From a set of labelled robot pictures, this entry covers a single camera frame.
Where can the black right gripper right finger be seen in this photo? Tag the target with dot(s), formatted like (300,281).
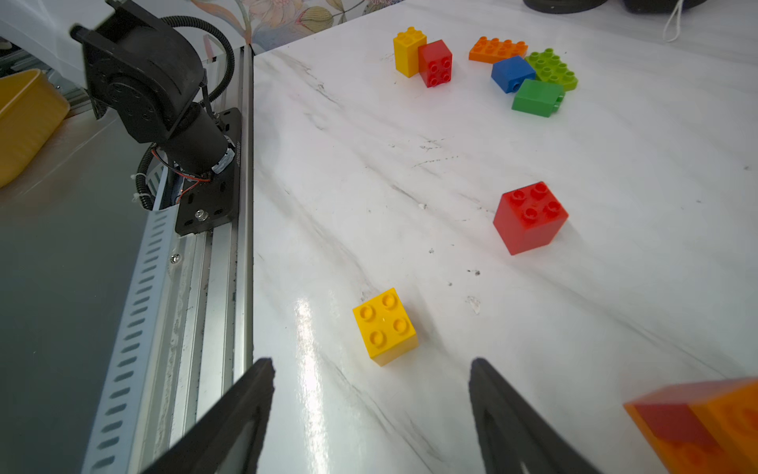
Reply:
(513,437)

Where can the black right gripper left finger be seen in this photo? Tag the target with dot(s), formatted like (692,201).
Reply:
(231,434)

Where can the yellow lego brick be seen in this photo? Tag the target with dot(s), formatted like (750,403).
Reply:
(385,327)

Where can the small red lego brick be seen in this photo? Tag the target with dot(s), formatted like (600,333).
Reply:
(678,437)

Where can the red square lego brick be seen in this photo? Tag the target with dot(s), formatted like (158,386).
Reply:
(529,218)

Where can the orange lego plate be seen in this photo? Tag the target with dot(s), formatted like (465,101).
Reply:
(728,410)
(494,50)

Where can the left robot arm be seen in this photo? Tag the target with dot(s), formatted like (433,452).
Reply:
(129,60)

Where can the dark green lego brick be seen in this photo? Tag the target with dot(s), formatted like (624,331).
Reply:
(538,98)

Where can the blue lego brick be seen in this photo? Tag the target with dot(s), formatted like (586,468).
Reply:
(509,74)

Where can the lime green flat lego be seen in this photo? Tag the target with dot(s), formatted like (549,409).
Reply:
(550,68)

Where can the orange lego plate on table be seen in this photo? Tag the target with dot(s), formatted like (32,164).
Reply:
(494,50)

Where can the yellow plastic bin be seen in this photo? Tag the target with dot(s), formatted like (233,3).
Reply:
(31,110)

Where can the black round stand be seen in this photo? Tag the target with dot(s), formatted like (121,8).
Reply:
(563,7)

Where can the plush doll head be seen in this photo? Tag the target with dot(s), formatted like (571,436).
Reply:
(674,9)

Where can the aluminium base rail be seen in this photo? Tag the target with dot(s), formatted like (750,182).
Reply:
(186,331)

